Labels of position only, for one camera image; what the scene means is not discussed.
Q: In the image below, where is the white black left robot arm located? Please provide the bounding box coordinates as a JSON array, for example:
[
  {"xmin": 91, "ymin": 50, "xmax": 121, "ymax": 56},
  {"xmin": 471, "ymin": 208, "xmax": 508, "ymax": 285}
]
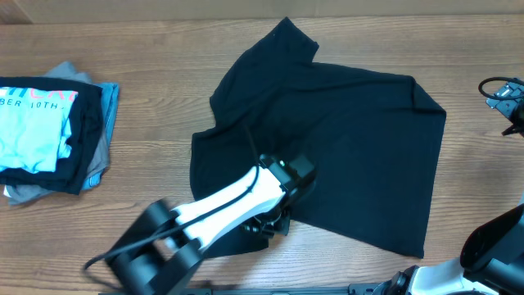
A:
[{"xmin": 105, "ymin": 155, "xmax": 315, "ymax": 295}]

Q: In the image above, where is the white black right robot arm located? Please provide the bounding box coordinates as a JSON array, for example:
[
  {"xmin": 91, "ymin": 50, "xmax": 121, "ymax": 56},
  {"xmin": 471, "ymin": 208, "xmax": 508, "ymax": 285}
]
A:
[{"xmin": 235, "ymin": 202, "xmax": 523, "ymax": 295}]

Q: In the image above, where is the folded blue shirt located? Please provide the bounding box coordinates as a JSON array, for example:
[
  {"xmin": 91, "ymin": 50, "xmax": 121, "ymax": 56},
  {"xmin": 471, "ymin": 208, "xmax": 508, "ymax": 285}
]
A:
[{"xmin": 82, "ymin": 83, "xmax": 120, "ymax": 190}]

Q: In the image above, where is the folded black printed t-shirt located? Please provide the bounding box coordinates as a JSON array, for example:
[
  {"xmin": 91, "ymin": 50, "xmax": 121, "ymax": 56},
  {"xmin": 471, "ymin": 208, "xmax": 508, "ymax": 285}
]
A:
[{"xmin": 1, "ymin": 85, "xmax": 79, "ymax": 174}]

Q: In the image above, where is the folded grey shirt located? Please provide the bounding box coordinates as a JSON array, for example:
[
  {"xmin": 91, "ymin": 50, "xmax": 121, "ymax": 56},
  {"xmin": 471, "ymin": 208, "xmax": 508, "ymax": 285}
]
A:
[{"xmin": 1, "ymin": 76, "xmax": 105, "ymax": 195}]

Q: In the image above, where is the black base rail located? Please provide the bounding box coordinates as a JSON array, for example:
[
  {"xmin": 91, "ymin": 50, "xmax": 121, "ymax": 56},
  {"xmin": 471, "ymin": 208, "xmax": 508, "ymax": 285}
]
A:
[{"xmin": 97, "ymin": 282, "xmax": 394, "ymax": 295}]

